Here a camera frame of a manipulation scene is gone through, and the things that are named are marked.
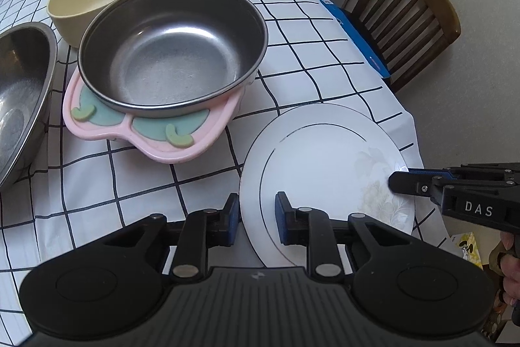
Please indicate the cream bowl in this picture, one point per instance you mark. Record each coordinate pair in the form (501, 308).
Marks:
(81, 1)

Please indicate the wooden chair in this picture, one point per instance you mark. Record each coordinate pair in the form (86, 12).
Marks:
(430, 5)

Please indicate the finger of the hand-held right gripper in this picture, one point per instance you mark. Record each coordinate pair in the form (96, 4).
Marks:
(467, 170)
(410, 184)

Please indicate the blue cardboard box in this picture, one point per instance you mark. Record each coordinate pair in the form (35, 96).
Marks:
(357, 38)

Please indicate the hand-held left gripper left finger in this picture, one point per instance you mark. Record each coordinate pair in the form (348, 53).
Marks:
(233, 217)

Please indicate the person's right hand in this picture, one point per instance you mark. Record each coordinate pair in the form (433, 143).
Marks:
(512, 265)

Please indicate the small steel bowl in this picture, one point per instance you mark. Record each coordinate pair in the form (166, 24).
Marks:
(174, 58)

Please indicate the yellow cartoon bag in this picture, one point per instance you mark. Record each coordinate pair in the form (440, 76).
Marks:
(469, 249)

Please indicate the large steel bowl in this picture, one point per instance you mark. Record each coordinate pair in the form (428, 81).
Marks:
(20, 107)

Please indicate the white plate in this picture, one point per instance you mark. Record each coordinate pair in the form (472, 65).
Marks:
(325, 168)

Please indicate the white checked tablecloth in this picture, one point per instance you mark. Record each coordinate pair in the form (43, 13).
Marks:
(317, 58)

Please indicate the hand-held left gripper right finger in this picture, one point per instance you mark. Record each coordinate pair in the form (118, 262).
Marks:
(280, 217)

